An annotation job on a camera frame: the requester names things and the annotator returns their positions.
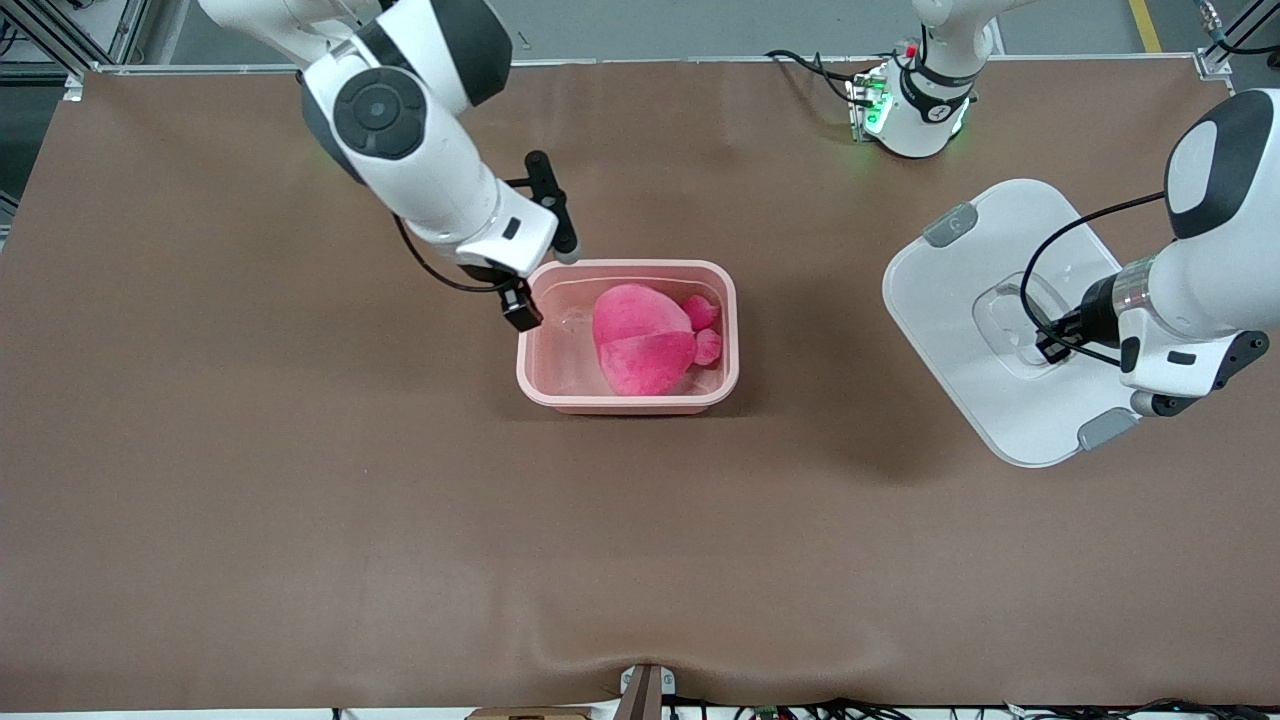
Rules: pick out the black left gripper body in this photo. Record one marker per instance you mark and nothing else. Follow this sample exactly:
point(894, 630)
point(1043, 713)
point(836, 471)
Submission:
point(1092, 316)

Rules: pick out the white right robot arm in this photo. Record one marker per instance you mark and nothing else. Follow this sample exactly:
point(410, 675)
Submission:
point(430, 170)

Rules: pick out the pink plush toy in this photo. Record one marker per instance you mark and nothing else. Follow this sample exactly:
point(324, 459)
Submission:
point(640, 340)

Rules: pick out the white box lid grey latches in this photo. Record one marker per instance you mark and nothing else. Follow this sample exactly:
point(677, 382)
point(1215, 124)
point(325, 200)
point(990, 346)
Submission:
point(950, 300)

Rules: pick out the aluminium table edge rail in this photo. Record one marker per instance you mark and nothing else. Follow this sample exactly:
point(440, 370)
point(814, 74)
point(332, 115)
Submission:
point(650, 62)

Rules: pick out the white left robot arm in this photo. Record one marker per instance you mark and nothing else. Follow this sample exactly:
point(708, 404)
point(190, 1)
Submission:
point(1210, 280)

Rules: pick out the brown table mat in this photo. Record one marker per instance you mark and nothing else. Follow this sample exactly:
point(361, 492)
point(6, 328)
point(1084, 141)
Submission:
point(640, 550)

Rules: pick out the pink plastic box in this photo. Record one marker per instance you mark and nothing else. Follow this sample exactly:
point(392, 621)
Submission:
point(560, 385)

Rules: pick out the brown cardboard piece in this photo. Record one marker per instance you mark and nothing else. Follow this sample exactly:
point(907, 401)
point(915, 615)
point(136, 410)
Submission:
point(530, 714)

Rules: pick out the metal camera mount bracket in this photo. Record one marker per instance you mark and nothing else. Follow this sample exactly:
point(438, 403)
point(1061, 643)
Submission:
point(645, 695)

